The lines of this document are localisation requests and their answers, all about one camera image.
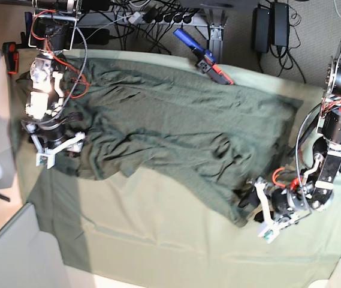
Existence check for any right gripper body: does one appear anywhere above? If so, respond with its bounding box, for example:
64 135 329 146
28 124 86 154

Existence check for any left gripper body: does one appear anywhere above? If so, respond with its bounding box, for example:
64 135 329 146
254 177 311 231

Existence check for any green long-sleeve T-shirt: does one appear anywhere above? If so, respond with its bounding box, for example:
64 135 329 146
27 58 300 233

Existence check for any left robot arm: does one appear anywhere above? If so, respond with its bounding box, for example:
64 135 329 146
239 40 341 234

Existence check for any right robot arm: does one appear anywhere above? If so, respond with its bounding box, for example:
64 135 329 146
22 1 87 167

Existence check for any blue orange clamp left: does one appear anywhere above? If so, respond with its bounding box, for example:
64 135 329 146
2 12 32 74

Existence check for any blue orange clamp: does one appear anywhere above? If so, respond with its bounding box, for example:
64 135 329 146
2 12 32 74
173 28 234 85

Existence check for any black power brick left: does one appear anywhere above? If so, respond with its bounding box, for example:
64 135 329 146
80 28 110 46

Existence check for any blue orange clamp centre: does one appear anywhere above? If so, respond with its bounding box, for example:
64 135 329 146
173 28 234 85

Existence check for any black power strip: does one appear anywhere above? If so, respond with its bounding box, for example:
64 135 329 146
126 10 207 26

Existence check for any black power adapter pair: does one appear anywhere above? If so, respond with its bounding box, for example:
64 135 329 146
251 2 290 53

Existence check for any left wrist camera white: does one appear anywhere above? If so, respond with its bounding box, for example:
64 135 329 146
257 222 280 244

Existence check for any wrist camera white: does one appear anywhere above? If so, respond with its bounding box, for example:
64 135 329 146
257 222 280 244
36 149 56 169

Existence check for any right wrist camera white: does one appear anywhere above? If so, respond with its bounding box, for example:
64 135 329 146
36 149 56 169

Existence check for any aluminium frame post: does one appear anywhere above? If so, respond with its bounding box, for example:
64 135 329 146
204 8 228 63

